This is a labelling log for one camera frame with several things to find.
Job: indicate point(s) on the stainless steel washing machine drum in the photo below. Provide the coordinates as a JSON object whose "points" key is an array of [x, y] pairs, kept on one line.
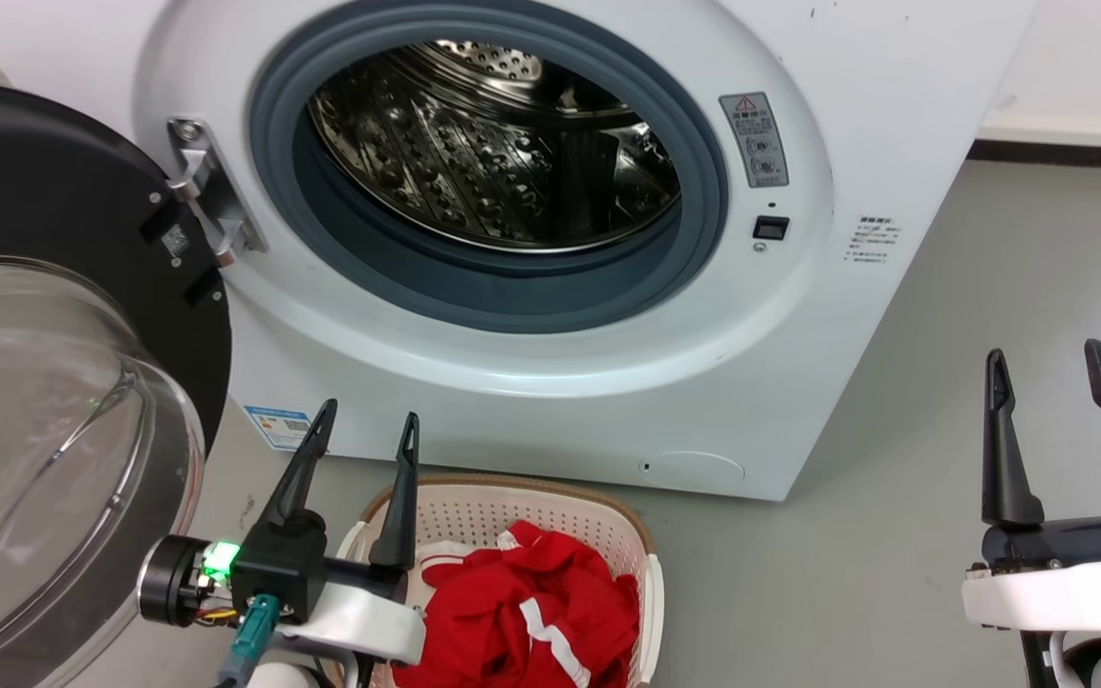
{"points": [[474, 162]]}

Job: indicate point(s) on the small text label sticker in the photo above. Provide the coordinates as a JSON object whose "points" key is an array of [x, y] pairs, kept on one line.
{"points": [[874, 241]]}

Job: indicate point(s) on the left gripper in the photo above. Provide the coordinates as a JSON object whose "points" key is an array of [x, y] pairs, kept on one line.
{"points": [[283, 564]]}

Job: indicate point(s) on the red garment with white stripes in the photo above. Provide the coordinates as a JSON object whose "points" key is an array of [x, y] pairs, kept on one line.
{"points": [[493, 612]]}

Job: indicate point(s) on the black washer door glass bowl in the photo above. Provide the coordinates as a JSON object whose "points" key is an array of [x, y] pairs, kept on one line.
{"points": [[44, 191]]}

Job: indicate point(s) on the grey warning label sticker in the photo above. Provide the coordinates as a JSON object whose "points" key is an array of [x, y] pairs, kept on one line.
{"points": [[754, 140]]}

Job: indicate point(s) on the blue energy label sticker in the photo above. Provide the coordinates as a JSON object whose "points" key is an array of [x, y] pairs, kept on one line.
{"points": [[279, 427]]}

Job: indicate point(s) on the white front-load washing machine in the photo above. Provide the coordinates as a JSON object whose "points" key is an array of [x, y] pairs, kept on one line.
{"points": [[895, 115]]}

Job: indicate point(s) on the black door latch socket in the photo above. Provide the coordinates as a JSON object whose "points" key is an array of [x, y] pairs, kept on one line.
{"points": [[771, 227]]}

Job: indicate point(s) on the silver metal door hinge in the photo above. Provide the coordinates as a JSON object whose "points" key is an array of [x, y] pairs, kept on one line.
{"points": [[216, 205]]}

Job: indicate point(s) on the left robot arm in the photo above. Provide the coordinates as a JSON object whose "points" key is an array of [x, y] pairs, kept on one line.
{"points": [[292, 677]]}

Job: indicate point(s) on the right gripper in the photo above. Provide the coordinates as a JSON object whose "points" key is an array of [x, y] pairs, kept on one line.
{"points": [[1067, 583]]}

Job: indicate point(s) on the grey rubber door gasket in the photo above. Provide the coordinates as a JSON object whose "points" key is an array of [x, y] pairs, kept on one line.
{"points": [[493, 296]]}

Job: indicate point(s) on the QR code sticker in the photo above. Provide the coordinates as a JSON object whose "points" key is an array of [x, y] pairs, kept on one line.
{"points": [[176, 241]]}

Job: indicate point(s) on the round white filter cover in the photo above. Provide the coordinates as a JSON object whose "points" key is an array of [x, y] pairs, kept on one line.
{"points": [[694, 472]]}

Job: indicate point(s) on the white and black baseboard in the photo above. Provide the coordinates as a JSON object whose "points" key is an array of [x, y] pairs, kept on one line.
{"points": [[1076, 143]]}

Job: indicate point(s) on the cream perforated laundry basket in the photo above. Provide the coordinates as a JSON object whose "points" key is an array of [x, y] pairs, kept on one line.
{"points": [[474, 506]]}

